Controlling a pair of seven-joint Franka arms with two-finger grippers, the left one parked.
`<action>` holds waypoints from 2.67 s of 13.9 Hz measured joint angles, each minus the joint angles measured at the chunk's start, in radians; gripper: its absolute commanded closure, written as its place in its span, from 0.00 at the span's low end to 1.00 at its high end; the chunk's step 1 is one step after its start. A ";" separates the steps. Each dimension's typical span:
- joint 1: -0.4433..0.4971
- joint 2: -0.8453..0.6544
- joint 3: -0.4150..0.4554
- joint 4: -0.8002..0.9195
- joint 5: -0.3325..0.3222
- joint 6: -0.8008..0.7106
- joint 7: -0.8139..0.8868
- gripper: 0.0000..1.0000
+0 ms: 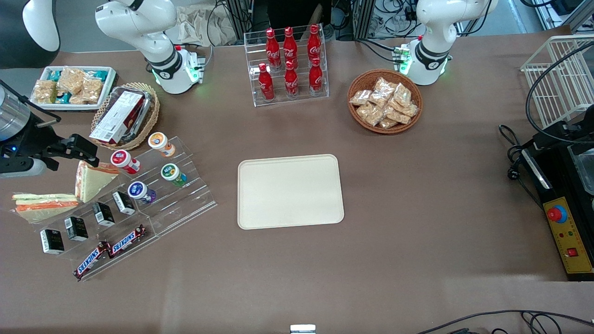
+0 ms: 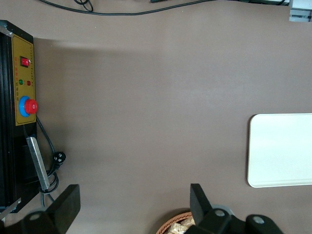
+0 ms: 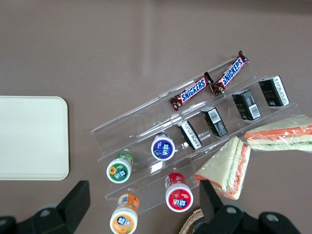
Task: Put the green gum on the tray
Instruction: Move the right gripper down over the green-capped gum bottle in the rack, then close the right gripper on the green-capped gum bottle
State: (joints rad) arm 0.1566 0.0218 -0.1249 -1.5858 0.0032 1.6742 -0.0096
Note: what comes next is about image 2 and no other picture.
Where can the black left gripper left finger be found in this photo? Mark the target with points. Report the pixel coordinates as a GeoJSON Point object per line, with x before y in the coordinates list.
{"type": "Point", "coordinates": [63, 209]}

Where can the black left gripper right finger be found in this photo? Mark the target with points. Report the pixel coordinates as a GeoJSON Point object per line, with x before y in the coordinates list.
{"type": "Point", "coordinates": [198, 207]}

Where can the cream plastic tray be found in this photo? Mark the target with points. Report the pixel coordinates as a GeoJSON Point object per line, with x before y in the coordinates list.
{"type": "Point", "coordinates": [280, 151]}

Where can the clear peanut snack pack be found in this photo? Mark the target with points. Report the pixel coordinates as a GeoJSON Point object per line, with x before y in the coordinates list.
{"type": "Point", "coordinates": [189, 221]}
{"type": "Point", "coordinates": [176, 228]}

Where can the dark brown wicker basket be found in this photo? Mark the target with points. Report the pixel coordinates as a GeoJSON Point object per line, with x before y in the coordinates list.
{"type": "Point", "coordinates": [168, 222]}

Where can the silver metal bar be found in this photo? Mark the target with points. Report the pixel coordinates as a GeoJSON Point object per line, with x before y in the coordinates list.
{"type": "Point", "coordinates": [36, 161]}

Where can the red emergency stop button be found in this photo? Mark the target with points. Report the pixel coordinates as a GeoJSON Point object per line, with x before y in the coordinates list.
{"type": "Point", "coordinates": [30, 106]}

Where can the black machine with yellow panel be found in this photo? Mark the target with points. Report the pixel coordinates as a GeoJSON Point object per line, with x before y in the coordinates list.
{"type": "Point", "coordinates": [7, 97]}

